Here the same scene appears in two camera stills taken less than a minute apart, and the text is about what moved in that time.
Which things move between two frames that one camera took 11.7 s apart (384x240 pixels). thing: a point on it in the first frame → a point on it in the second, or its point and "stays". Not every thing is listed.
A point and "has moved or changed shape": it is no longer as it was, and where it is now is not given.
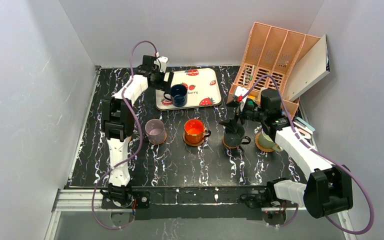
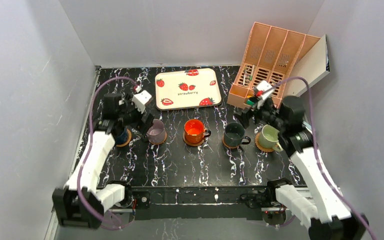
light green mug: [266, 142] stays
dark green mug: [233, 140] stays
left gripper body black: [164, 81] → [141, 117]
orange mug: [194, 131] stays
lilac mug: [154, 129] stays
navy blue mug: [179, 95] has moved or changed shape
